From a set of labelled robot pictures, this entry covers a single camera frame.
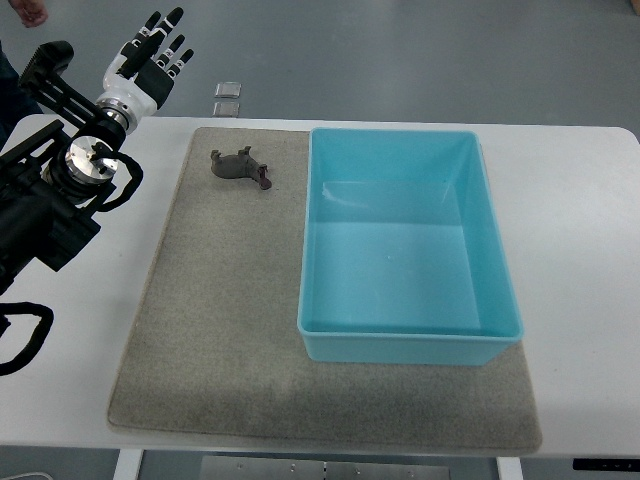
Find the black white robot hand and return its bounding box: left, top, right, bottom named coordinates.
left=97, top=7, right=194, bottom=131

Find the person's hand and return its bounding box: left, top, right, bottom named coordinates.
left=9, top=0, right=49, bottom=28

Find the brown toy hippo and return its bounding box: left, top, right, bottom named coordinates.
left=210, top=146, right=272, bottom=190

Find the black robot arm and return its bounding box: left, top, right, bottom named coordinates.
left=1, top=41, right=143, bottom=290

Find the blue plastic box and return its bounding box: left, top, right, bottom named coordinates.
left=298, top=128, right=523, bottom=366

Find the lower metal floor plate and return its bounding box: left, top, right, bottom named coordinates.
left=212, top=101, right=240, bottom=118

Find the metal floor plate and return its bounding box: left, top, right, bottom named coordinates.
left=212, top=101, right=240, bottom=118
left=215, top=82, right=242, bottom=99

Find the upper metal floor plate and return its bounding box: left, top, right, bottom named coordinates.
left=215, top=82, right=242, bottom=99

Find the grey felt mat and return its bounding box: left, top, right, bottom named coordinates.
left=108, top=128, right=542, bottom=454

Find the left white table leg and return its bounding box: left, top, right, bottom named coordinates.
left=112, top=449, right=144, bottom=480

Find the white table leg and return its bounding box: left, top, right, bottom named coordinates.
left=496, top=457, right=524, bottom=480
left=112, top=449, right=144, bottom=480

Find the right white table leg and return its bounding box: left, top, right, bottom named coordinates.
left=496, top=457, right=524, bottom=480

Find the black table control panel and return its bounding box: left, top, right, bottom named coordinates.
left=572, top=458, right=640, bottom=472

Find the black sleeved cable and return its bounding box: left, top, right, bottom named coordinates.
left=0, top=301, right=55, bottom=377

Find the metal table base plate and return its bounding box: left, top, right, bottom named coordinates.
left=199, top=456, right=451, bottom=480

